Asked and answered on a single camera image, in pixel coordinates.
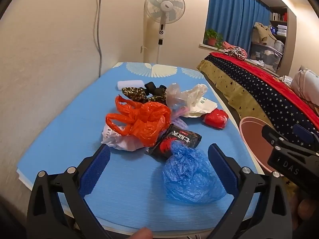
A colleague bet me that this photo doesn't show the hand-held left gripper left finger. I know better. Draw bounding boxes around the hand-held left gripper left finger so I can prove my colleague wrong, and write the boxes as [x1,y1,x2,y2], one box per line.
[27,143,112,239]

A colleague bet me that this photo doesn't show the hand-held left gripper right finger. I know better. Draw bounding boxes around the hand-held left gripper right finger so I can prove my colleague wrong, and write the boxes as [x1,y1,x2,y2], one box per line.
[208,143,293,239]

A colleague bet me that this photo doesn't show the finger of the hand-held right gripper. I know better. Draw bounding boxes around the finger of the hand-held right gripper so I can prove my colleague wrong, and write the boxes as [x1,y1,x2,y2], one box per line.
[262,125,286,148]
[294,124,319,153]

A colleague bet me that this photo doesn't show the pink plastic bucket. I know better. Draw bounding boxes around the pink plastic bucket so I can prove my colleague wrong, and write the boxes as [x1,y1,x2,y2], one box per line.
[239,117,282,173]

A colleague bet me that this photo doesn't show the blue plastic bag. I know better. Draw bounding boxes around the blue plastic bag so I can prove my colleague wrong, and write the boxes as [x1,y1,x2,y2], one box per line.
[162,141,226,206]

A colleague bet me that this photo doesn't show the white plastic bag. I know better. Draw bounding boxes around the white plastic bag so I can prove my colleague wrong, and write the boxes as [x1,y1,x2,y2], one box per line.
[101,124,147,151]

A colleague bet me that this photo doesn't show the red packet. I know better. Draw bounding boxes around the red packet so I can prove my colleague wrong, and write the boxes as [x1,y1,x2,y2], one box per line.
[202,109,229,129]

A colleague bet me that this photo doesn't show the black snack packet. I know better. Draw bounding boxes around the black snack packet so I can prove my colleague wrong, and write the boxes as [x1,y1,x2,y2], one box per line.
[147,123,202,161]

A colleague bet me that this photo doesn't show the purple foam net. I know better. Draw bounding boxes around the purple foam net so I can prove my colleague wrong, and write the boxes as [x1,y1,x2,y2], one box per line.
[172,117,188,130]

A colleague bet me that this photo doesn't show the white bag with green print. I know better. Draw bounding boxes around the white bag with green print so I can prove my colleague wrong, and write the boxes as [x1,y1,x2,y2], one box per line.
[183,97,218,118]

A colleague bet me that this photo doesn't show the orange plastic bag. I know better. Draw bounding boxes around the orange plastic bag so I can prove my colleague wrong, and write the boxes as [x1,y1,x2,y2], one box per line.
[105,95,172,147]

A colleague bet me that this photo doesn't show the floral cloth band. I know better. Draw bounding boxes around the floral cloth band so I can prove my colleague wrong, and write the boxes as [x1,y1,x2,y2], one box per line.
[121,86,167,104]

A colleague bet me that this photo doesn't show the clear plastic bag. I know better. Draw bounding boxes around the clear plastic bag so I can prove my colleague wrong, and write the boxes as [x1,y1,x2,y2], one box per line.
[166,83,208,115]

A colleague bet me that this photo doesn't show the white foam net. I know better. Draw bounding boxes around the white foam net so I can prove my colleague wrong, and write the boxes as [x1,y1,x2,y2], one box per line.
[117,80,144,91]

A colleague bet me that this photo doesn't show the person's right hand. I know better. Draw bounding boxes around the person's right hand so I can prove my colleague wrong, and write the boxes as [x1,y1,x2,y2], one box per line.
[291,194,319,232]

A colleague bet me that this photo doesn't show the person's left hand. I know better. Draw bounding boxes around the person's left hand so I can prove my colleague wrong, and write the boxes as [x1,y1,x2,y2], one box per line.
[125,228,153,239]

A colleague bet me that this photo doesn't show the bed with star blanket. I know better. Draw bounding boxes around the bed with star blanket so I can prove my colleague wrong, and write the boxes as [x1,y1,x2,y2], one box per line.
[197,52,319,155]

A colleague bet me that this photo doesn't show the plaid pillow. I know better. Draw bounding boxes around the plaid pillow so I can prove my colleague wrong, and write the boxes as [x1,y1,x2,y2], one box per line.
[290,66,319,115]

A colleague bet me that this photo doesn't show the blue mat with white print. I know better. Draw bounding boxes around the blue mat with white print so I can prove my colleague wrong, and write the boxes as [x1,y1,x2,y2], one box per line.
[16,62,261,232]

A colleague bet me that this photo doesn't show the red blanket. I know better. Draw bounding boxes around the red blanket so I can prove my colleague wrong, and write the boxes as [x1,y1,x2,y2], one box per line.
[209,51,319,132]

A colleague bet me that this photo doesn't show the clear storage box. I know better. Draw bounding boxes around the clear storage box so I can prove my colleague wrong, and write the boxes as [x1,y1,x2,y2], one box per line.
[249,42,285,72]

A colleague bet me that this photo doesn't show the striped cloth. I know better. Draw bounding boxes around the striped cloth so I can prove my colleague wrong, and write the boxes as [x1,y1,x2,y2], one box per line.
[223,46,247,60]

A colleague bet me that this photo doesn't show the tan jacket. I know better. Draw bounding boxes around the tan jacket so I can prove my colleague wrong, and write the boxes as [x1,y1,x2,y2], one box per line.
[253,22,277,45]

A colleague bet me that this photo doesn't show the potted green plant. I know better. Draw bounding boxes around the potted green plant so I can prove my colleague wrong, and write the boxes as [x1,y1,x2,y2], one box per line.
[203,28,225,50]

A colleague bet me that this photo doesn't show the blue curtain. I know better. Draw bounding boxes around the blue curtain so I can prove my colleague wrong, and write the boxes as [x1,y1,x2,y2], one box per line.
[206,0,272,53]

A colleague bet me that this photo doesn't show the white standing fan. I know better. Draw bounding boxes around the white standing fan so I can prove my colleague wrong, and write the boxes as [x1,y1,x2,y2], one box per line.
[145,0,186,64]

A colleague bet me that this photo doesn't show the wall shelf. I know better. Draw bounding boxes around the wall shelf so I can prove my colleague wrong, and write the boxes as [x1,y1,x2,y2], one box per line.
[269,6,289,43]

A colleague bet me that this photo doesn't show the grey wall cable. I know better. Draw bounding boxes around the grey wall cable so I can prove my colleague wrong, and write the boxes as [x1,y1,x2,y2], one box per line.
[95,0,106,77]

